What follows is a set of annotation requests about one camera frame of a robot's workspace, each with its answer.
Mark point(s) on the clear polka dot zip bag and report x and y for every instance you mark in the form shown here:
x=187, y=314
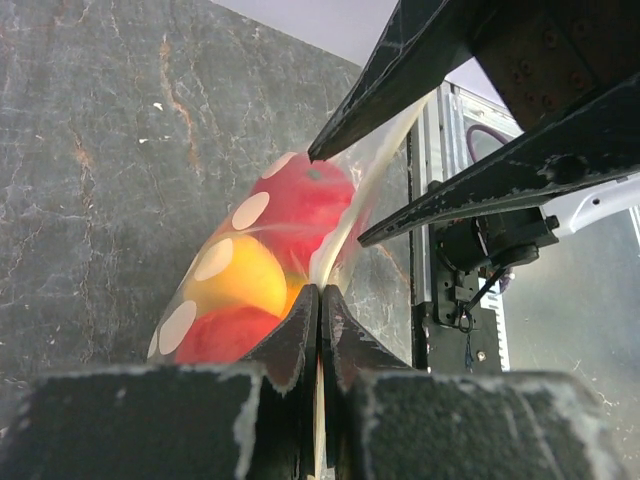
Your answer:
x=366, y=163

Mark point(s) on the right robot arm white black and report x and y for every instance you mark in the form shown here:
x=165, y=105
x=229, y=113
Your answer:
x=515, y=237

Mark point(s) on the red fake apple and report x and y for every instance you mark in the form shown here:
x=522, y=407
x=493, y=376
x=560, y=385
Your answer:
x=306, y=201

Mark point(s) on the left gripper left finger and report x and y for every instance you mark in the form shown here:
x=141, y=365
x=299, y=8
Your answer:
x=248, y=420

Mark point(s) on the yellow orange fake fruit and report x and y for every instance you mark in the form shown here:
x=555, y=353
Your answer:
x=238, y=270

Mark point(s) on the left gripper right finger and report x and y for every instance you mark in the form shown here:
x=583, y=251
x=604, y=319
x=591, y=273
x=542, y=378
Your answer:
x=387, y=420

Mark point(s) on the aluminium frame rail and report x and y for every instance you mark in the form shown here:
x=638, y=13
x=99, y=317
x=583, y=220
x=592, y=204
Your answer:
x=438, y=153

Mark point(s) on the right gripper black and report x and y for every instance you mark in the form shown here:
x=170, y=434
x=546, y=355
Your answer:
x=542, y=57

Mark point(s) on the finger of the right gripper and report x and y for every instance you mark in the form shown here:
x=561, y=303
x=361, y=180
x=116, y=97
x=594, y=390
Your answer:
x=421, y=43

